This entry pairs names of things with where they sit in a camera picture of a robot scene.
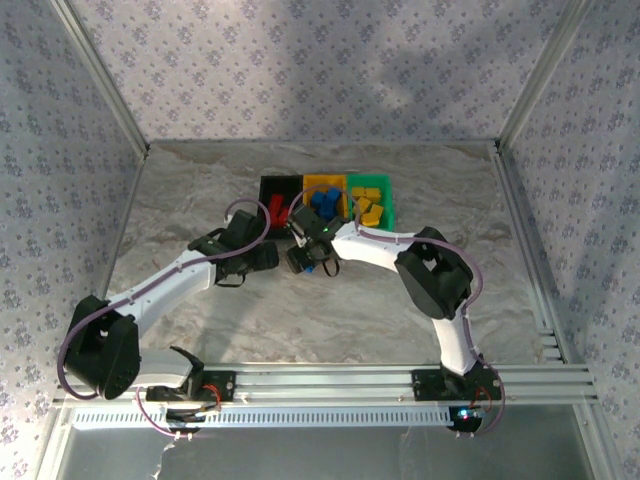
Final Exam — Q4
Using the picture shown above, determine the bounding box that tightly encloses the white slotted cable duct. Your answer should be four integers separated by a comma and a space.
72, 403, 454, 430

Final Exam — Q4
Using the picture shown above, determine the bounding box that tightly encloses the black right controller board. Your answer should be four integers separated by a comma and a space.
448, 405, 485, 433

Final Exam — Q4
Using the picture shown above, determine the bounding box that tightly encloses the black controller board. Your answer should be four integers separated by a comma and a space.
448, 405, 485, 433
166, 407, 207, 434

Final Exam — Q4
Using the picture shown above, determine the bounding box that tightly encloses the aluminium upright frame post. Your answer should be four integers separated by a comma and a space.
49, 0, 151, 157
493, 0, 599, 151

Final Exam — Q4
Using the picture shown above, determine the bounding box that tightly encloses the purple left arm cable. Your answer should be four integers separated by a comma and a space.
57, 198, 274, 441

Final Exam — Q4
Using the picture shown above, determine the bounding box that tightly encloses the black plastic bin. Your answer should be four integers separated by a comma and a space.
258, 174, 305, 236

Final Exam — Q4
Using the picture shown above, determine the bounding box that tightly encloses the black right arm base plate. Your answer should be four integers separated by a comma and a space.
410, 368, 501, 402

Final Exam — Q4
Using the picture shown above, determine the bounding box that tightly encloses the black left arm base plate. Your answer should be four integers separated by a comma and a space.
147, 369, 239, 402

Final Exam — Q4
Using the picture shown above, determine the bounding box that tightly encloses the yellow plastic bin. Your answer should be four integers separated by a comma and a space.
299, 173, 350, 221

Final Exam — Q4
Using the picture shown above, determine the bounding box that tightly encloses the aluminium mounting rail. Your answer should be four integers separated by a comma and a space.
52, 364, 599, 407

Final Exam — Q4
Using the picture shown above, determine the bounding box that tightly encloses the aluminium table edge rail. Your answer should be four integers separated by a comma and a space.
67, 147, 150, 369
492, 142, 599, 401

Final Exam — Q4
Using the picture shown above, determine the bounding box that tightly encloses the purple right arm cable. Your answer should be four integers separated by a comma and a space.
289, 185, 506, 440

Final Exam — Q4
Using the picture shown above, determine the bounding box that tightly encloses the green plastic bin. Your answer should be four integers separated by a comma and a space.
344, 173, 398, 232

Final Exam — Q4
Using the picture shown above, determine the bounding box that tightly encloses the black left controller board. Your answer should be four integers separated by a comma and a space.
166, 407, 207, 434

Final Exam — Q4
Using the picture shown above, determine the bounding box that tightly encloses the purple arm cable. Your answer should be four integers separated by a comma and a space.
57, 198, 274, 441
289, 185, 506, 440

